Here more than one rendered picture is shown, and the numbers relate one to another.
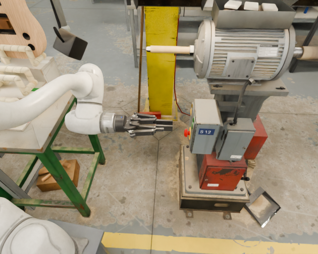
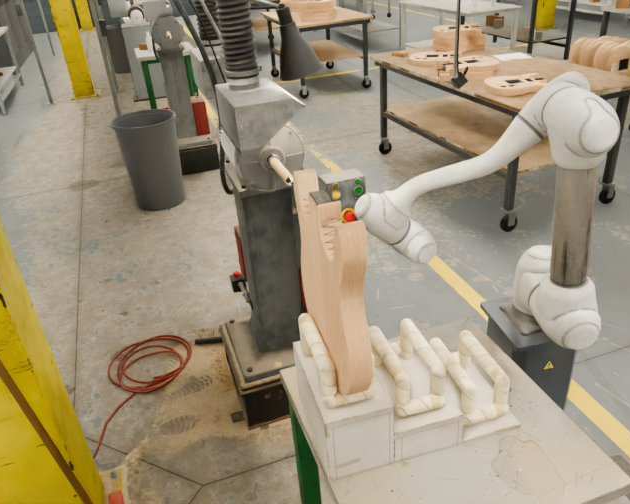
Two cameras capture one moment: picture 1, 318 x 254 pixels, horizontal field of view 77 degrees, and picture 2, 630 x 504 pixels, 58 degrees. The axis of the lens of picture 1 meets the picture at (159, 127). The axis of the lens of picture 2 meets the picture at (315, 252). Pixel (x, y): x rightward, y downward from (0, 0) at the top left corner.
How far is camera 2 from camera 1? 220 cm
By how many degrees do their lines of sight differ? 81
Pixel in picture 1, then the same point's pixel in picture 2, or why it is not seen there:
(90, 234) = (493, 308)
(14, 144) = (489, 345)
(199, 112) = (347, 177)
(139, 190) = not seen: hidden behind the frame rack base
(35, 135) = (455, 337)
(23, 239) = (546, 252)
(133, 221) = not seen: hidden behind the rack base
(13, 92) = (417, 376)
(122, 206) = not seen: hidden behind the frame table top
